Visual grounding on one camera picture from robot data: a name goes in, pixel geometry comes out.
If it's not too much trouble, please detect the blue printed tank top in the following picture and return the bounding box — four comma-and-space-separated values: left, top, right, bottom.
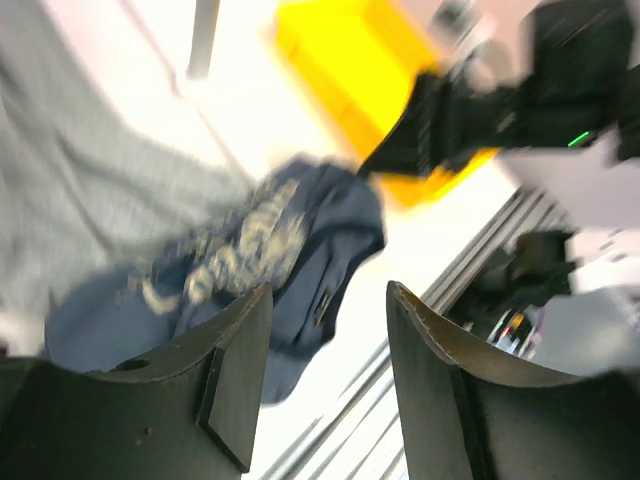
45, 157, 385, 404

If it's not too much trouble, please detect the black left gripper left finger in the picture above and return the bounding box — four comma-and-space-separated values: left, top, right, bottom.
1, 285, 272, 480

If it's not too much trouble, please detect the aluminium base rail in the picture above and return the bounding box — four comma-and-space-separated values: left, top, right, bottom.
248, 189, 566, 480

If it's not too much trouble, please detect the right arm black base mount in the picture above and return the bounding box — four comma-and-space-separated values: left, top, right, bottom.
456, 230, 577, 357

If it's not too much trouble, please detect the grey tank top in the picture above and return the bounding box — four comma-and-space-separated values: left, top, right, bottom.
1, 1, 249, 317

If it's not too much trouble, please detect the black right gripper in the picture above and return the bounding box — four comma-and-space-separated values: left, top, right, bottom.
357, 71, 533, 178

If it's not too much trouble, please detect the yellow plastic tray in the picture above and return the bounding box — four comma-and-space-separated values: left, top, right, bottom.
259, 0, 501, 207

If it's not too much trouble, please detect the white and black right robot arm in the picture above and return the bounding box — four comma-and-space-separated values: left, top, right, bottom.
359, 1, 639, 177

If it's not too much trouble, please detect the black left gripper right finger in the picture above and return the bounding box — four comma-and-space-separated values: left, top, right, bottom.
386, 281, 639, 479

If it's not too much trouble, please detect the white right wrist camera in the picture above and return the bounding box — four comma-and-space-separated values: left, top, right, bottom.
430, 1, 504, 80

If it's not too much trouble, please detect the silver white clothes rack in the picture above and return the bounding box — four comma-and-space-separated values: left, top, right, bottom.
173, 0, 220, 104

